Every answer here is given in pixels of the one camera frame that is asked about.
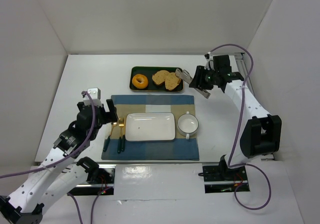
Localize gold fork green handle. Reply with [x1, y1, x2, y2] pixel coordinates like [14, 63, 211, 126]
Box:
[117, 117, 125, 154]

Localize white rectangular plate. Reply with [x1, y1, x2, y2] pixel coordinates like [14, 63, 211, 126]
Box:
[125, 112, 176, 142]

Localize orange glazed donut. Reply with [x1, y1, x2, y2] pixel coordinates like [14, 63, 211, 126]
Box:
[131, 74, 149, 89]

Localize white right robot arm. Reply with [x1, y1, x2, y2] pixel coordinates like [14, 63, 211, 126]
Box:
[189, 54, 282, 177]

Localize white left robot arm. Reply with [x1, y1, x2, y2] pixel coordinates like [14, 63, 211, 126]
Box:
[0, 99, 118, 223]

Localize white soup cup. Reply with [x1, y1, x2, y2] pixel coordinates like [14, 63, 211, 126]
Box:
[177, 111, 199, 140]

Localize brown bread slice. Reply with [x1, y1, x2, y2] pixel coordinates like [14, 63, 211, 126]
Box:
[164, 72, 181, 91]
[152, 70, 170, 86]

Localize blue beige placemat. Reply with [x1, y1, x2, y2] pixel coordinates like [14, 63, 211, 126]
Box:
[101, 94, 199, 161]

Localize aluminium rail right side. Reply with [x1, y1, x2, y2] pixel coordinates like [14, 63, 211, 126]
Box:
[234, 53, 255, 96]

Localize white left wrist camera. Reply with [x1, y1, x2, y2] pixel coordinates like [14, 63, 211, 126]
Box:
[83, 88, 102, 107]

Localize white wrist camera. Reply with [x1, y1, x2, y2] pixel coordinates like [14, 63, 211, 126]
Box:
[83, 88, 102, 107]
[204, 52, 214, 70]

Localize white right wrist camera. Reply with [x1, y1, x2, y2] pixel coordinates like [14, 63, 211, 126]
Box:
[204, 52, 214, 70]

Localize dark green serving tray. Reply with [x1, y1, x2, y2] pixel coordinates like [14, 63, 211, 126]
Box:
[129, 66, 184, 93]

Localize gold spoon green handle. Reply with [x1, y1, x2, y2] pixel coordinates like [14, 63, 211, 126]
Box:
[102, 122, 118, 152]

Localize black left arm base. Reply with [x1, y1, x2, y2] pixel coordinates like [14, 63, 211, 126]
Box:
[70, 165, 116, 196]

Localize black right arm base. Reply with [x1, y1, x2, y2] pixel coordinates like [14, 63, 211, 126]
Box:
[198, 156, 250, 193]

